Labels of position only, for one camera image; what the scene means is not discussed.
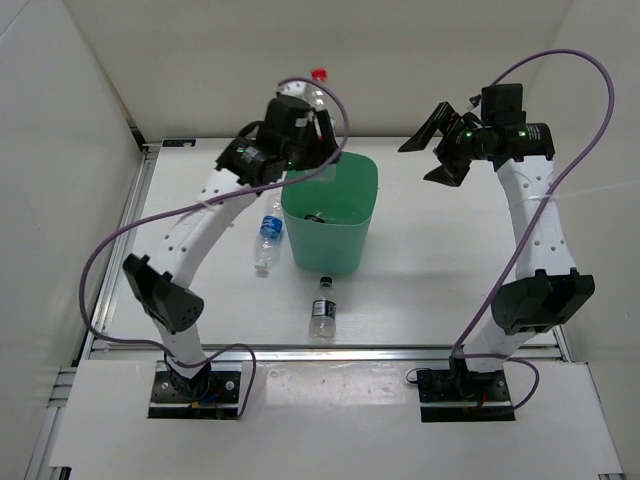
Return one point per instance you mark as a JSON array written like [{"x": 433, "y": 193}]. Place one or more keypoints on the black label bottle front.
[{"x": 322, "y": 323}]

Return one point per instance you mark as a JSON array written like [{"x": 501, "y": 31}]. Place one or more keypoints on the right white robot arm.
[{"x": 541, "y": 286}]

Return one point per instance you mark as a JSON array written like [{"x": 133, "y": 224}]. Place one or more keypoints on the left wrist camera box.
[{"x": 286, "y": 120}]

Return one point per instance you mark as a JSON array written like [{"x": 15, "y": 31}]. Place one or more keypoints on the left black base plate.
[{"x": 219, "y": 400}]

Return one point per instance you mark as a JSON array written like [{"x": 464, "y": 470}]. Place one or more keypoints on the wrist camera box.
[
  {"x": 502, "y": 105},
  {"x": 286, "y": 120}
]

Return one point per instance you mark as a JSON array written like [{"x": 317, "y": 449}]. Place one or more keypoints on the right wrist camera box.
[{"x": 502, "y": 105}]

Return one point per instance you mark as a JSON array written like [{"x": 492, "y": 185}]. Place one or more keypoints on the red label plastic bottle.
[{"x": 314, "y": 96}]

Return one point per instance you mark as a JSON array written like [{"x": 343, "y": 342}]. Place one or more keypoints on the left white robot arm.
[{"x": 160, "y": 279}]

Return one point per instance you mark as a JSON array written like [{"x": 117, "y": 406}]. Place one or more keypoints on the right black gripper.
[{"x": 453, "y": 172}]

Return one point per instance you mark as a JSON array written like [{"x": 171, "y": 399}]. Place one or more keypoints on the white zip tie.
[{"x": 592, "y": 190}]

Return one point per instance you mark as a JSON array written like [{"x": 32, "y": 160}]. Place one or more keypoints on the green plastic bin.
[{"x": 346, "y": 200}]

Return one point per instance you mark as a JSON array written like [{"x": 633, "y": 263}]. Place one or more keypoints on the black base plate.
[
  {"x": 445, "y": 397},
  {"x": 219, "y": 400}
]

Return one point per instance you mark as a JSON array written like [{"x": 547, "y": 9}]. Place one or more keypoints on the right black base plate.
[{"x": 445, "y": 397}]

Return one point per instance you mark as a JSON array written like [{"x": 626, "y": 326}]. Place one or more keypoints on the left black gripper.
[{"x": 323, "y": 147}]

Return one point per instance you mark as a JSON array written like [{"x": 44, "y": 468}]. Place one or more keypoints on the black label bottle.
[
  {"x": 322, "y": 323},
  {"x": 314, "y": 218}
]

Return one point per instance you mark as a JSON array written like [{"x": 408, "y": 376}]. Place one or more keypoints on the blue label plastic bottle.
[{"x": 270, "y": 234}]

